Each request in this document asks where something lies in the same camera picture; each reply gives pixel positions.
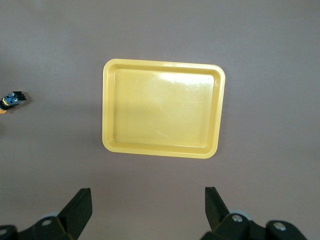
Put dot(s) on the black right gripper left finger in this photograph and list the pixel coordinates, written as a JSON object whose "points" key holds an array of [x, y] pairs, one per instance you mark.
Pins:
{"points": [[75, 215]]}

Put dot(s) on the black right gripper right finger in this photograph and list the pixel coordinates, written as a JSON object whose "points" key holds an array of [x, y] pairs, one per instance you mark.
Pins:
{"points": [[220, 220]]}

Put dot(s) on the yellow push button switch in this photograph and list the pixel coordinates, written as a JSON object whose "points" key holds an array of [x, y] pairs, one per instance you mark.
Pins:
{"points": [[13, 98]]}

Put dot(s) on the yellow plastic tray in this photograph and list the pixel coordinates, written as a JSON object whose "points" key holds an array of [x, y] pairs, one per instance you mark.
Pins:
{"points": [[162, 112]]}

